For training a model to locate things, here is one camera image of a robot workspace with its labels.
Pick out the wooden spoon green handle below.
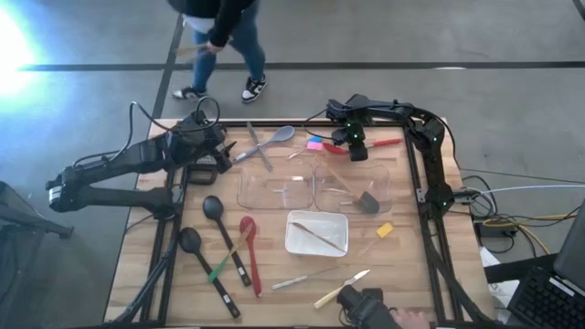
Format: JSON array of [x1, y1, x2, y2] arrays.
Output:
[[207, 226, 252, 283]]

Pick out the black power box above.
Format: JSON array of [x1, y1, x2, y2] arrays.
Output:
[[474, 218, 520, 239]]

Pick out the yellow spatula clear handle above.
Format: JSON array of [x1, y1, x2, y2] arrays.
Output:
[[356, 222, 395, 257]]

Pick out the cream handled knife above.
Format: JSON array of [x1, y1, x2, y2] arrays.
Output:
[[314, 269, 372, 310]]

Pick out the grey turner wooden handle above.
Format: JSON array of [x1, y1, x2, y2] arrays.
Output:
[[317, 157, 381, 216]]

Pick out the person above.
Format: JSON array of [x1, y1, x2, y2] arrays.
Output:
[[166, 0, 270, 104]]

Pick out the white paper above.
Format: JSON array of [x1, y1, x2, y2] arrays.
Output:
[[479, 246, 520, 310]]

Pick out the pink spatula clear handle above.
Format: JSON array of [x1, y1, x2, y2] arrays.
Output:
[[286, 141, 324, 160]]

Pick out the white rectangular tray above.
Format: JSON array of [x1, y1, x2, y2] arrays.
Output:
[[284, 209, 350, 258]]

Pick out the grey silicone spoon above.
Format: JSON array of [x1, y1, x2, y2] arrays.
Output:
[[232, 125, 297, 165]]

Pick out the black aluminium frame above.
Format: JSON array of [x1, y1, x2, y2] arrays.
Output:
[[109, 119, 495, 328]]

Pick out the white cable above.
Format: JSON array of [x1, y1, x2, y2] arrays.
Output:
[[479, 184, 585, 196]]

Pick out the black plastic ladle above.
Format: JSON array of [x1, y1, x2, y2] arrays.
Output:
[[177, 226, 242, 320], [202, 195, 253, 289]]

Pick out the red slotted spoon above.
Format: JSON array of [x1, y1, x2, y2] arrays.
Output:
[[239, 215, 264, 298]]

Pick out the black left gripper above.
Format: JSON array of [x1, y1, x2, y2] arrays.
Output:
[[180, 119, 238, 175]]

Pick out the red spatula metal handle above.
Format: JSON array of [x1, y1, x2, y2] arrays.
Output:
[[322, 137, 404, 157]]

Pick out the black laptop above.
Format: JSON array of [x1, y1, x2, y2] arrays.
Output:
[[506, 198, 585, 329]]

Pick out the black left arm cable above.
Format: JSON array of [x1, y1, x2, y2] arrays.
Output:
[[72, 96, 221, 168]]

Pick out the clear plastic container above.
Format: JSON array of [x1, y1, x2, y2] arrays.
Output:
[[236, 159, 315, 211], [314, 160, 393, 215]]

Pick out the black side stand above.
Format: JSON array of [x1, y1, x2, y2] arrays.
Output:
[[483, 253, 559, 284]]

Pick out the person's hand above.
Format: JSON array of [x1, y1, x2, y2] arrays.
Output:
[[390, 308, 431, 329]]

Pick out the yellow cable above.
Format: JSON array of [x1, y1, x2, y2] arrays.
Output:
[[482, 213, 580, 255]]

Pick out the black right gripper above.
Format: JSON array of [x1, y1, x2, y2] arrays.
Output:
[[332, 119, 369, 163]]

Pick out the metal tweezers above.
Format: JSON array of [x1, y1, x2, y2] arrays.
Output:
[[271, 266, 342, 291]]

